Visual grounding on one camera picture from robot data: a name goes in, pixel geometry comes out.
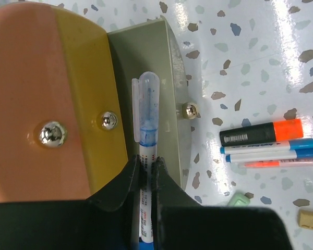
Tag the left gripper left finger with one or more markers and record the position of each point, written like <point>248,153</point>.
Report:
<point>114,219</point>

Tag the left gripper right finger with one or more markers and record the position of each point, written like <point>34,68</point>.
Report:
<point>171,211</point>

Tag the clear green-capped tube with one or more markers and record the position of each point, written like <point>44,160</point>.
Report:
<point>239,199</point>

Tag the teal-tipped pen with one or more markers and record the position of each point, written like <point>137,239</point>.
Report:
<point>145,102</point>

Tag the black orange highlighter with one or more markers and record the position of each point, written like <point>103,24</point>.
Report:
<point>262,133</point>

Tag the beige round drawer organizer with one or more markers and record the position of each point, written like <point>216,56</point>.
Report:
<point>66,106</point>

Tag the white blue-capped marker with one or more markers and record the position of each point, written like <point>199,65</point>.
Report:
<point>266,156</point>
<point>306,143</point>

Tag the orange thin pen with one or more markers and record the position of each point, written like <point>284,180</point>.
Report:
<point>278,163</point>

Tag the small tan eraser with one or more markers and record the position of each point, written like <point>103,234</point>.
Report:
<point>305,219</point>

